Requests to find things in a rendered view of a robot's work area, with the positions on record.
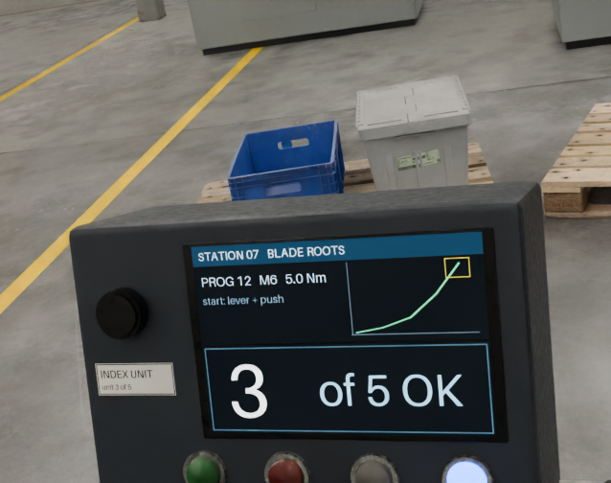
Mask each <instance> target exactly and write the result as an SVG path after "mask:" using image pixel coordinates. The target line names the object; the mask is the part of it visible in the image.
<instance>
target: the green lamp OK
mask: <svg viewBox="0 0 611 483"><path fill-rule="evenodd" d="M183 475H184V479H185V481H186V483H227V478H228V472H227V468H226V466H225V464H224V462H223V461H222V459H221V458H220V457H219V456H218V455H217V454H215V453H214V452H212V451H209V450H206V449H200V450H197V451H194V452H193V453H191V454H190V456H189V457H188V458H187V460H186V461H185V463H184V467H183Z"/></svg>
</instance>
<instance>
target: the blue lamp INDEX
mask: <svg viewBox="0 0 611 483"><path fill-rule="evenodd" d="M493 481H494V480H493V474H492V472H491V470H490V468H489V466H488V465H487V464H486V463H485V462H484V461H483V460H482V459H480V458H478V457H476V456H473V455H468V454H463V455H458V456H455V457H453V458H452V459H450V460H449V461H448V462H447V463H446V465H445V467H444V468H443V472H442V483H493Z"/></svg>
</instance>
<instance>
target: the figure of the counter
mask: <svg viewBox="0 0 611 483"><path fill-rule="evenodd" d="M202 352H203V360H204V369H205V378H206V386H207V395H208V404H209V412H210V421H211V430H212V432H214V433H289V434H295V429H294V420H293V410H292V401H291V391H290V381H289V372H288V362H287V352H286V345H244V346H202Z"/></svg>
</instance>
